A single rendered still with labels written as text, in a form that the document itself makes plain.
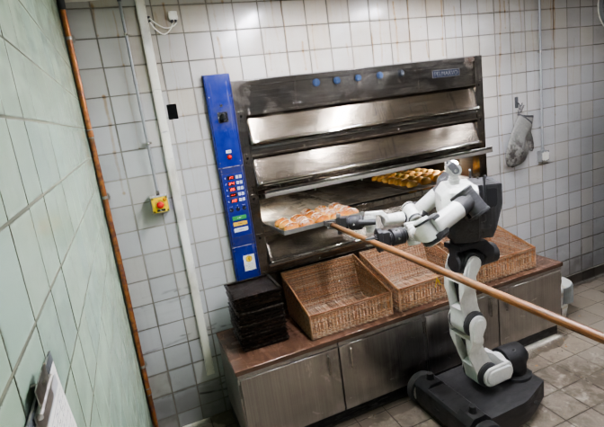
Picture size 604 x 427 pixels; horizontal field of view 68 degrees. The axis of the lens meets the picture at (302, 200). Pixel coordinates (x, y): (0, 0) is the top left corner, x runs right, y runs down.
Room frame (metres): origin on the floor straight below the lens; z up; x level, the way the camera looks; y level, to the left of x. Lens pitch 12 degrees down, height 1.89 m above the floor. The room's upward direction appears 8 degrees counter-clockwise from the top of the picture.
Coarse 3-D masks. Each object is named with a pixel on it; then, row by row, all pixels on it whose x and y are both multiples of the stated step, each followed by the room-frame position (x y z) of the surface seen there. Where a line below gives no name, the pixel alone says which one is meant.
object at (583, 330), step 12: (336, 228) 2.48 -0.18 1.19; (372, 240) 2.15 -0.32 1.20; (396, 252) 1.95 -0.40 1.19; (420, 264) 1.80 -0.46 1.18; (432, 264) 1.74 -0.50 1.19; (456, 276) 1.60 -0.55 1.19; (480, 288) 1.49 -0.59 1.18; (492, 288) 1.46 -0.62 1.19; (504, 300) 1.39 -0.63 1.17; (516, 300) 1.35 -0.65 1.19; (528, 312) 1.31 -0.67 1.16; (540, 312) 1.27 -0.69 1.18; (552, 312) 1.25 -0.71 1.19; (564, 324) 1.19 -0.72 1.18; (576, 324) 1.17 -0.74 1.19; (588, 336) 1.13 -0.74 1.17; (600, 336) 1.10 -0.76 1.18
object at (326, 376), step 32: (512, 288) 2.83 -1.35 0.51; (544, 288) 2.93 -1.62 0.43; (288, 320) 2.66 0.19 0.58; (384, 320) 2.49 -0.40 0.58; (416, 320) 2.55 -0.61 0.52; (448, 320) 2.64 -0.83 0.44; (512, 320) 2.83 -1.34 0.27; (544, 320) 2.93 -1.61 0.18; (224, 352) 2.46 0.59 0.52; (256, 352) 2.31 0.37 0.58; (288, 352) 2.27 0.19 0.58; (320, 352) 2.33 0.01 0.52; (352, 352) 2.39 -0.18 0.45; (384, 352) 2.46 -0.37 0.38; (416, 352) 2.54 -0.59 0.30; (448, 352) 2.63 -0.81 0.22; (256, 384) 2.18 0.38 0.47; (288, 384) 2.24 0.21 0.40; (320, 384) 2.31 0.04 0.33; (352, 384) 2.38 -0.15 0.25; (384, 384) 2.46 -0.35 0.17; (256, 416) 2.17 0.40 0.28; (288, 416) 2.23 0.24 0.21; (320, 416) 2.30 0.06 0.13; (352, 416) 2.42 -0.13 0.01
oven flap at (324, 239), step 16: (400, 208) 3.20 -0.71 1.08; (400, 224) 3.15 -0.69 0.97; (272, 240) 2.84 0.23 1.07; (288, 240) 2.87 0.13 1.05; (304, 240) 2.90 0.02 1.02; (320, 240) 2.93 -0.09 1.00; (336, 240) 2.96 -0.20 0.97; (352, 240) 2.98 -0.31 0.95; (272, 256) 2.80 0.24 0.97; (288, 256) 2.83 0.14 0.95
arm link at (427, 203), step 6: (432, 192) 2.51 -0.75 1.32; (426, 198) 2.53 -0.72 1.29; (432, 198) 2.50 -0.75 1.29; (414, 204) 2.59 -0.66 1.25; (420, 204) 2.54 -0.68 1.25; (426, 204) 2.52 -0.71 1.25; (432, 204) 2.51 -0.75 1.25; (420, 210) 2.53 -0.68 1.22; (426, 210) 2.53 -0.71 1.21; (414, 216) 2.50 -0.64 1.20; (420, 216) 2.51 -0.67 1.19
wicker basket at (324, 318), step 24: (312, 264) 2.87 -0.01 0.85; (336, 264) 2.92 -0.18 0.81; (360, 264) 2.87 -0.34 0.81; (288, 288) 2.68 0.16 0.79; (312, 288) 2.83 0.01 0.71; (336, 288) 2.88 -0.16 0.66; (360, 288) 2.92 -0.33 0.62; (384, 288) 2.60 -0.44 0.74; (312, 312) 2.71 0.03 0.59; (336, 312) 2.42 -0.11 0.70; (360, 312) 2.62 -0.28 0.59; (384, 312) 2.53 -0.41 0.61; (312, 336) 2.36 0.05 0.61
